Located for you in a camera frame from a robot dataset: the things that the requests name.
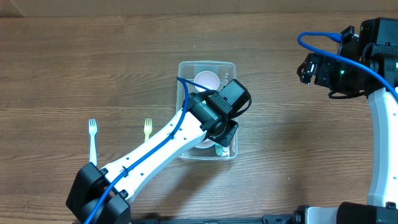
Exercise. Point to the white plastic spoon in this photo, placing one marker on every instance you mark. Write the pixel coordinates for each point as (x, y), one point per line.
(225, 151)

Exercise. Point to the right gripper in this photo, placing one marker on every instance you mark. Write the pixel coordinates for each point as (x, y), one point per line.
(324, 64)

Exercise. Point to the yellow plastic fork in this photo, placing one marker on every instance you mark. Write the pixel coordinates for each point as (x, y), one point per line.
(147, 128)

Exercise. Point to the white fork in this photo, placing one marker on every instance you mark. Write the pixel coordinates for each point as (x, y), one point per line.
(92, 129)

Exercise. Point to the white bowl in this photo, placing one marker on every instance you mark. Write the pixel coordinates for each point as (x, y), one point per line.
(205, 144)

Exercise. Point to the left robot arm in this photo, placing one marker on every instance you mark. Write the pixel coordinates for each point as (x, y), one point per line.
(104, 195)

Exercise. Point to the clear plastic container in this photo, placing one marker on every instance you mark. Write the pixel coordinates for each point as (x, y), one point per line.
(226, 71)

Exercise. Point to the pale green fork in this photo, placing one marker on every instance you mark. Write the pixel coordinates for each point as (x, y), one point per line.
(218, 150)

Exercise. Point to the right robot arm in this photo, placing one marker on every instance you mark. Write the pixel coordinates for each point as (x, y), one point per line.
(362, 68)

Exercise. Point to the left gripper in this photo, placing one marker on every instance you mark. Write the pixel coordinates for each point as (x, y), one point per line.
(227, 134)

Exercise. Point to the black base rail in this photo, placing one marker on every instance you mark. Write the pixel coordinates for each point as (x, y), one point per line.
(265, 219)

